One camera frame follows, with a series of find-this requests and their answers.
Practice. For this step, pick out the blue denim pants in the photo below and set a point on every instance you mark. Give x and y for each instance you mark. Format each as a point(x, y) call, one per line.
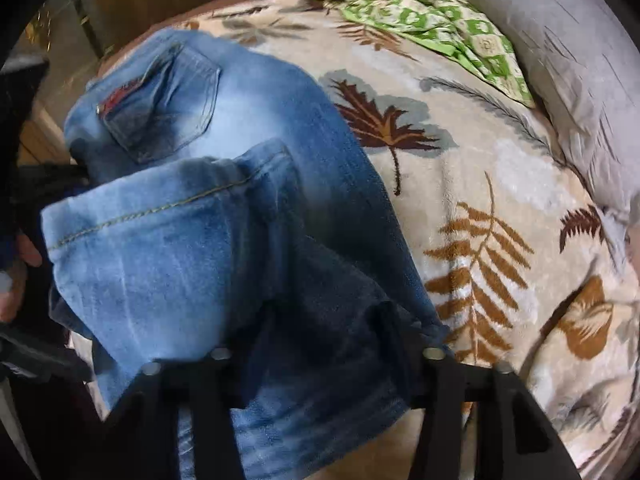
point(225, 235)

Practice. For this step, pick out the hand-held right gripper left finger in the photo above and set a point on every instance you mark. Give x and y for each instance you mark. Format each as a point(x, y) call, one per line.
point(210, 400)

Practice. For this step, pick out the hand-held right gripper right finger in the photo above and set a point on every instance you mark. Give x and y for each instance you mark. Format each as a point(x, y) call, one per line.
point(445, 410)

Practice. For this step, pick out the person's left hand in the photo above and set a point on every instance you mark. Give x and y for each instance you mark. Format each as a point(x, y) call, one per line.
point(30, 252)

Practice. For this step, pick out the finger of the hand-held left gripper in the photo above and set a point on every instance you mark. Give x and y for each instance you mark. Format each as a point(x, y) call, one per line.
point(55, 180)

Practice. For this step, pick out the leaf-print fleece blanket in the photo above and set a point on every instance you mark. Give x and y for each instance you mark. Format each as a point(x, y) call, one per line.
point(500, 185)

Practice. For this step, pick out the grey quilted pillow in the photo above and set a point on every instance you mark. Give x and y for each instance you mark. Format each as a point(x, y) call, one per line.
point(565, 60)

